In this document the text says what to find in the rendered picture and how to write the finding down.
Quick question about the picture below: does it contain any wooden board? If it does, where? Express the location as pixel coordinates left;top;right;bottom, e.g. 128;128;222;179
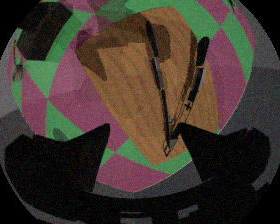
75;6;218;167

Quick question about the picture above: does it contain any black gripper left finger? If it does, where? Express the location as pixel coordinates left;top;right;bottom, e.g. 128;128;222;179
32;123;111;192

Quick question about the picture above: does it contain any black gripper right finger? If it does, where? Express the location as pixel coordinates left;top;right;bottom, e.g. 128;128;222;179
179;121;248;183

